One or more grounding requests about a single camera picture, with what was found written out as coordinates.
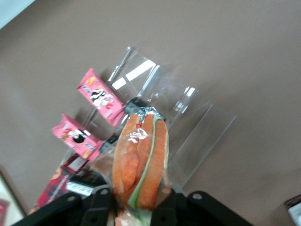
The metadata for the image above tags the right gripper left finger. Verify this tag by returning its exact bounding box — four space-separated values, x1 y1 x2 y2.
14 185 116 226

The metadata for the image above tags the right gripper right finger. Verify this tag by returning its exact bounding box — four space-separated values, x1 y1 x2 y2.
150 187 255 226

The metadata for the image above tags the triangle sandwich orange filling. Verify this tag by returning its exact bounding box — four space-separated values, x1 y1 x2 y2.
111 113 172 226

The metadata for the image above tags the red plaid cookie box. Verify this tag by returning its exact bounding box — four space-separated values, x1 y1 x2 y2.
28 152 107 215

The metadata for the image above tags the pink snack pack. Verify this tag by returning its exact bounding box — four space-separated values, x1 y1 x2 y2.
76 68 126 127
52 113 104 162

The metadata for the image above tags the small black box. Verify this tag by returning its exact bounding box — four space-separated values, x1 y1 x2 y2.
103 135 119 152
124 97 166 121

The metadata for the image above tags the clear acrylic stepped stand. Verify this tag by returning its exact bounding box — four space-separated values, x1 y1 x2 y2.
62 46 237 193

